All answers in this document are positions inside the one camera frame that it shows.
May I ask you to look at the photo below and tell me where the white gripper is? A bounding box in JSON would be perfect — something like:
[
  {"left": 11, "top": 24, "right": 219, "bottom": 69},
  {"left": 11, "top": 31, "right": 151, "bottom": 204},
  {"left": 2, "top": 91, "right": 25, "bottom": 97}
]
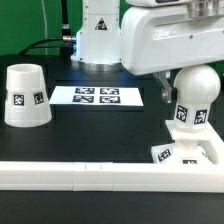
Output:
[{"left": 121, "top": 4, "right": 224, "bottom": 103}]

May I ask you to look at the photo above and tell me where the white lamp bulb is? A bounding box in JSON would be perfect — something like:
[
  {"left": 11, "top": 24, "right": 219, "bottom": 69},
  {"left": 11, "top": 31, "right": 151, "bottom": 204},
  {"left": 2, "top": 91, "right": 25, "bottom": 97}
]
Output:
[{"left": 174, "top": 65, "right": 221, "bottom": 132}]

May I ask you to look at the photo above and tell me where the white lamp base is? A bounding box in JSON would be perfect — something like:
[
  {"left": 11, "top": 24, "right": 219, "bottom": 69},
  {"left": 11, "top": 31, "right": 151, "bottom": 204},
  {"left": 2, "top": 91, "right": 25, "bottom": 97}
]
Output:
[{"left": 151, "top": 120, "right": 224, "bottom": 165}]

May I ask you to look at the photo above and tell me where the white lamp shade cone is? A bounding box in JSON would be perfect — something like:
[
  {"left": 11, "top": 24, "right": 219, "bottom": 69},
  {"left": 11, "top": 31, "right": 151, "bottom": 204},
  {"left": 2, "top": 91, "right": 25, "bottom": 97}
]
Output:
[{"left": 4, "top": 64, "right": 52, "bottom": 128}]

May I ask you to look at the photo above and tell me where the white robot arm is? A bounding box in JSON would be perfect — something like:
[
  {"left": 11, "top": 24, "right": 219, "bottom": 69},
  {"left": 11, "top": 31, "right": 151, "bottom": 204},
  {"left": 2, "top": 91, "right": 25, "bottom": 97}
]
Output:
[{"left": 71, "top": 0, "right": 224, "bottom": 102}]

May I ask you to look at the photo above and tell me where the white marker sheet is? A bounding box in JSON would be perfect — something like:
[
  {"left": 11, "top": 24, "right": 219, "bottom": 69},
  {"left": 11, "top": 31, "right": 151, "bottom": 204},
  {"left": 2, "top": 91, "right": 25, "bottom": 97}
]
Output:
[{"left": 50, "top": 86, "right": 143, "bottom": 106}]

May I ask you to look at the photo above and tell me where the white L-shaped fence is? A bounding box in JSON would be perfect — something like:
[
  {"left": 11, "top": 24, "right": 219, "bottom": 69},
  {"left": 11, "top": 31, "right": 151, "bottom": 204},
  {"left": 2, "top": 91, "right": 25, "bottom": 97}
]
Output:
[{"left": 0, "top": 136, "right": 224, "bottom": 193}]

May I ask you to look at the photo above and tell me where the black cable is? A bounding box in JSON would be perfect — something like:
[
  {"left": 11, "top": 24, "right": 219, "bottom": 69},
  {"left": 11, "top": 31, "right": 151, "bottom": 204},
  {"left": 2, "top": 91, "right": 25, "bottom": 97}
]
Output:
[{"left": 19, "top": 0, "right": 78, "bottom": 56}]

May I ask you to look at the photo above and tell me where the white thin cable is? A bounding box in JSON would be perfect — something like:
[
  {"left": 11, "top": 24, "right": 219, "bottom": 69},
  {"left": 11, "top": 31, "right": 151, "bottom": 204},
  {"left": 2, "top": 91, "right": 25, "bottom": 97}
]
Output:
[{"left": 41, "top": 0, "right": 50, "bottom": 56}]

